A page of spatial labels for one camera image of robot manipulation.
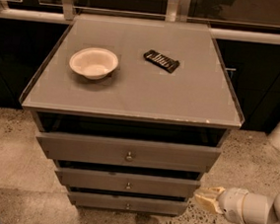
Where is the grey bottom drawer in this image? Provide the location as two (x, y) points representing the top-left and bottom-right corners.
(68, 192), (187, 216)

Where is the grey drawer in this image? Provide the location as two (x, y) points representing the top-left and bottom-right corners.
(68, 192), (187, 216)
(36, 132), (221, 173)
(56, 168), (199, 197)

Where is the grey drawer cabinet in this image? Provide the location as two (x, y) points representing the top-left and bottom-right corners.
(21, 15), (244, 203)

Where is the grey middle drawer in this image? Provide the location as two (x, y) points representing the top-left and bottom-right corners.
(56, 168), (199, 197)

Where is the grey top drawer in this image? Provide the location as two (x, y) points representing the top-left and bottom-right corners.
(36, 132), (221, 173)

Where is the white paper bowl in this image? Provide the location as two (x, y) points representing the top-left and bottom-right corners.
(69, 47), (119, 80)

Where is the metal window railing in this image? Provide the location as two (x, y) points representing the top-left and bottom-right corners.
(0, 0), (280, 44)

